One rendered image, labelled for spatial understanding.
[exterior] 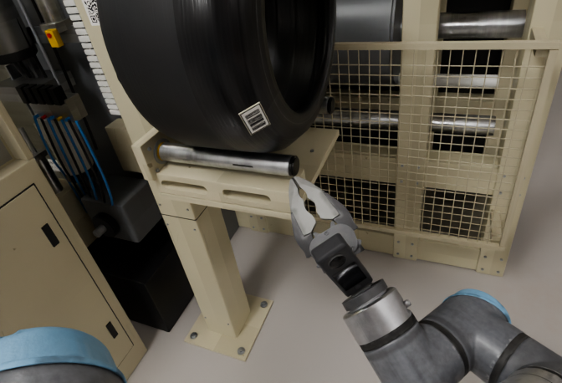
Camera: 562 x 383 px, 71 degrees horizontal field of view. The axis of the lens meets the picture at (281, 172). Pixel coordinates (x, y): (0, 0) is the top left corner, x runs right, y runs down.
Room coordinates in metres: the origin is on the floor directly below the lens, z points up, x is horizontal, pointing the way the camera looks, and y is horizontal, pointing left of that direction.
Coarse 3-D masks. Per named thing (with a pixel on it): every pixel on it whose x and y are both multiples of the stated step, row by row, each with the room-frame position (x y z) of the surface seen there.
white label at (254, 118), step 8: (256, 104) 0.60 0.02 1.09; (240, 112) 0.59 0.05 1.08; (248, 112) 0.59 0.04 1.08; (256, 112) 0.60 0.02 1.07; (264, 112) 0.61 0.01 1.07; (248, 120) 0.60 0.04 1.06; (256, 120) 0.61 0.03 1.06; (264, 120) 0.61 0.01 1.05; (248, 128) 0.60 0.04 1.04; (256, 128) 0.61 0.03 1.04
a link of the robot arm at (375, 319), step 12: (372, 300) 0.34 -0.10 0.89; (384, 300) 0.33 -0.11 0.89; (396, 300) 0.34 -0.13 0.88; (408, 300) 0.35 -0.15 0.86; (348, 312) 0.36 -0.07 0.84; (360, 312) 0.33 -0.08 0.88; (372, 312) 0.32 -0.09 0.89; (384, 312) 0.32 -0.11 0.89; (396, 312) 0.32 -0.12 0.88; (408, 312) 0.33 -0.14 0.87; (348, 324) 0.33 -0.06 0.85; (360, 324) 0.32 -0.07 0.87; (372, 324) 0.31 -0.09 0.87; (384, 324) 0.31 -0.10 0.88; (396, 324) 0.31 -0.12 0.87; (360, 336) 0.31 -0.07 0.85; (372, 336) 0.30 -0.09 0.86
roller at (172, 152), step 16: (160, 144) 0.83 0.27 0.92; (176, 144) 0.82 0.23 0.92; (176, 160) 0.79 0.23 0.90; (192, 160) 0.77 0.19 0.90; (208, 160) 0.75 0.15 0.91; (224, 160) 0.73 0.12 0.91; (240, 160) 0.72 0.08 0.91; (256, 160) 0.70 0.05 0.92; (272, 160) 0.69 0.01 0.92; (288, 160) 0.68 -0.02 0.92
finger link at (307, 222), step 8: (296, 184) 0.49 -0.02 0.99; (296, 192) 0.48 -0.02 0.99; (296, 200) 0.47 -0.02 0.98; (296, 208) 0.46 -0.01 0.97; (304, 208) 0.46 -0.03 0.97; (296, 216) 0.45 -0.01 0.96; (304, 216) 0.45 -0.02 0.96; (312, 216) 0.45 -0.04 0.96; (304, 224) 0.44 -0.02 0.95; (312, 224) 0.44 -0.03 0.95; (304, 232) 0.43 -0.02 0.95; (312, 232) 0.44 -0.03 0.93
